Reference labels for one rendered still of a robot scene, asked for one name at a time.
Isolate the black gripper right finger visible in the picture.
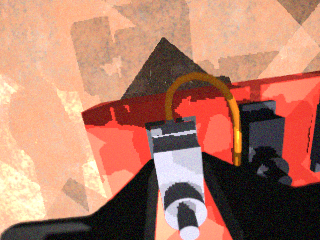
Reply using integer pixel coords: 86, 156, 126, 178
202, 152, 320, 240

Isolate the white micro servo with orange cable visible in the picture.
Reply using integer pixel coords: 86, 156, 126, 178
151, 71, 242, 240

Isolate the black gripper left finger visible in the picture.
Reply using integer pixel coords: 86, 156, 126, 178
0, 159, 159, 240

